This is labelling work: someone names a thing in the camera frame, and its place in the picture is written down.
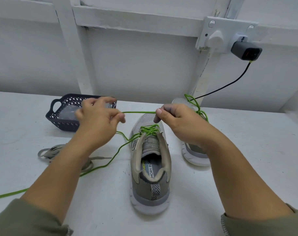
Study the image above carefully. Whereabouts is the person's right forearm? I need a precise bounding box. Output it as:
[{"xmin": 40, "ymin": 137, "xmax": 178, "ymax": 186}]
[{"xmin": 203, "ymin": 137, "xmax": 298, "ymax": 236}]

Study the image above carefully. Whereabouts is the white wall socket plate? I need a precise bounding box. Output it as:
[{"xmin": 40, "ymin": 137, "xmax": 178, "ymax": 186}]
[{"xmin": 196, "ymin": 16, "xmax": 259, "ymax": 53}]

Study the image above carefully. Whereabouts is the white cable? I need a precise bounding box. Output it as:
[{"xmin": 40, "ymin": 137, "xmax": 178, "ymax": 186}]
[{"xmin": 188, "ymin": 49, "xmax": 214, "ymax": 96}]

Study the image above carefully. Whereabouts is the dark plastic lattice basket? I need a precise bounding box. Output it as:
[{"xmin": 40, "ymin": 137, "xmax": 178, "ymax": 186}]
[{"xmin": 45, "ymin": 93, "xmax": 117, "ymax": 132}]

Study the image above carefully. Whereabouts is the person's left forearm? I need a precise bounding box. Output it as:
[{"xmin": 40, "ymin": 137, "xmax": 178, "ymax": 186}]
[{"xmin": 0, "ymin": 142, "xmax": 93, "ymax": 236}]

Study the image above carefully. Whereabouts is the white plug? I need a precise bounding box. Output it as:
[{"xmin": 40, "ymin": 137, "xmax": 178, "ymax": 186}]
[{"xmin": 207, "ymin": 30, "xmax": 225, "ymax": 51}]

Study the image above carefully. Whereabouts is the green shoelace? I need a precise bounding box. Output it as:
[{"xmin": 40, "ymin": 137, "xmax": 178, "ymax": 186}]
[
  {"xmin": 0, "ymin": 111, "xmax": 162, "ymax": 201},
  {"xmin": 184, "ymin": 94, "xmax": 209, "ymax": 122}
]

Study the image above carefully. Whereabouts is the gray sneaker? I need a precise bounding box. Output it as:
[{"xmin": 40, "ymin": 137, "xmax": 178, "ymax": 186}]
[
  {"xmin": 171, "ymin": 98, "xmax": 212, "ymax": 167},
  {"xmin": 129, "ymin": 113, "xmax": 172, "ymax": 215}
]

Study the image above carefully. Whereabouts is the gray charger adapter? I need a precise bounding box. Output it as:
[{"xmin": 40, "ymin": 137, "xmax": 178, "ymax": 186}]
[{"xmin": 231, "ymin": 41, "xmax": 263, "ymax": 62}]

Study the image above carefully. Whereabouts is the person's left hand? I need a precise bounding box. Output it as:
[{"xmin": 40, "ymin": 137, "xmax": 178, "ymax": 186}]
[{"xmin": 72, "ymin": 97, "xmax": 126, "ymax": 154}]

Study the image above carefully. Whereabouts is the black cable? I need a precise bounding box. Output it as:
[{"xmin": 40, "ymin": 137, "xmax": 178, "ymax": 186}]
[{"xmin": 194, "ymin": 61, "xmax": 252, "ymax": 100}]

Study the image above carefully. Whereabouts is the person's right hand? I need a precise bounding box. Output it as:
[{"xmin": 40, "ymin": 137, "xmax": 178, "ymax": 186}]
[{"xmin": 154, "ymin": 103, "xmax": 222, "ymax": 151}]

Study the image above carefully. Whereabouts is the clear plastic bag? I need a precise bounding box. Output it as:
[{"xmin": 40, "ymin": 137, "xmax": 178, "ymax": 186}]
[{"xmin": 58, "ymin": 105, "xmax": 82, "ymax": 121}]

